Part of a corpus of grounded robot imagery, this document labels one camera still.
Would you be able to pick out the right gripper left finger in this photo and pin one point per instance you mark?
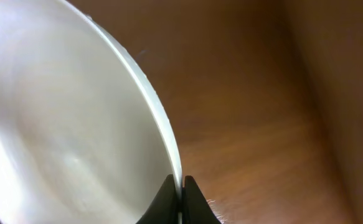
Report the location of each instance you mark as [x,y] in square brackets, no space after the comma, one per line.
[164,207]

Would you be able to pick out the white plate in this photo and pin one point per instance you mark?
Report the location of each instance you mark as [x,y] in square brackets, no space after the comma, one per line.
[84,137]

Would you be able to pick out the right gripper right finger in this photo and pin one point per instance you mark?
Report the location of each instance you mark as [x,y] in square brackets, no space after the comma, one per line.
[195,209]

